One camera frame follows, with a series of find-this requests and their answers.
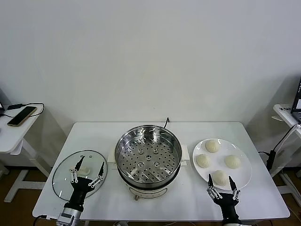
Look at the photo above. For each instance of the white steamed baozi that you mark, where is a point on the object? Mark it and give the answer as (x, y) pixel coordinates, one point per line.
(212, 146)
(219, 180)
(203, 160)
(232, 161)

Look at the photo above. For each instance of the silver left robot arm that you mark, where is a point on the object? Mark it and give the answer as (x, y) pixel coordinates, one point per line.
(69, 216)

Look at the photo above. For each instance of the white side table with phone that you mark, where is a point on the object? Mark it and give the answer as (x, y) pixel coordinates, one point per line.
(11, 139)

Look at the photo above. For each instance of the perforated steel steamer basket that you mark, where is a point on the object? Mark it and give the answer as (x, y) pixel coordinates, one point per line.
(148, 146)

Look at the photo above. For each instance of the smartphone with dark screen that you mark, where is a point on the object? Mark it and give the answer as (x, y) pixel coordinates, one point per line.
(22, 116)

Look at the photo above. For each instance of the dark display screen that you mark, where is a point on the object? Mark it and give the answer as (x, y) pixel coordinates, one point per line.
(1, 103)

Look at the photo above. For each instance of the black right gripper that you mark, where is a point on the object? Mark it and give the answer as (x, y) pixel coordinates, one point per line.
(228, 204)

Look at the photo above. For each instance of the white electric pot base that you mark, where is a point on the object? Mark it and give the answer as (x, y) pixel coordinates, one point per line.
(150, 190)

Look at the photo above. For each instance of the round glass pot lid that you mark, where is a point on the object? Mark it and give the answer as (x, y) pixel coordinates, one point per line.
(63, 174)

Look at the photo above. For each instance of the white round plate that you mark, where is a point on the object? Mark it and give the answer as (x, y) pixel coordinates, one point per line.
(240, 174)

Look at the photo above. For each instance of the small black charger box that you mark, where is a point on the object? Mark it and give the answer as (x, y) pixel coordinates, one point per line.
(15, 106)

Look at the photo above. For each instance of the black hanging power adapter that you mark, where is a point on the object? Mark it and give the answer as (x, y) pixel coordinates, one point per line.
(272, 160)

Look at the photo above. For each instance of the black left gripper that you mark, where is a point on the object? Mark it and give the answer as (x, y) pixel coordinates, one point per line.
(78, 193)

